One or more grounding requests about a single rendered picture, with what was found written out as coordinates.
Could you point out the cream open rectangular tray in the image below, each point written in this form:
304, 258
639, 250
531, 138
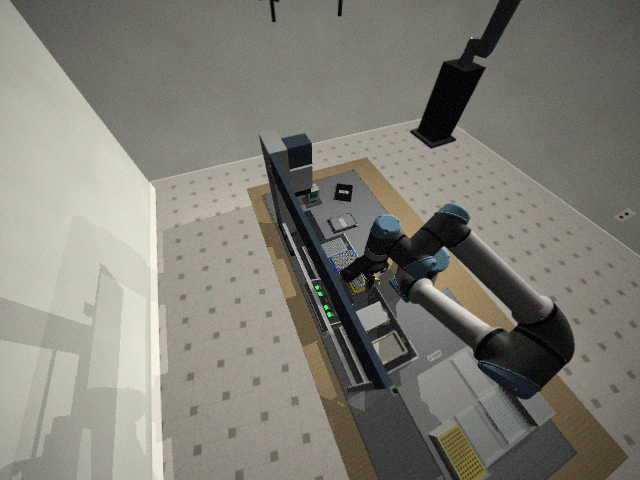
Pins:
389, 347

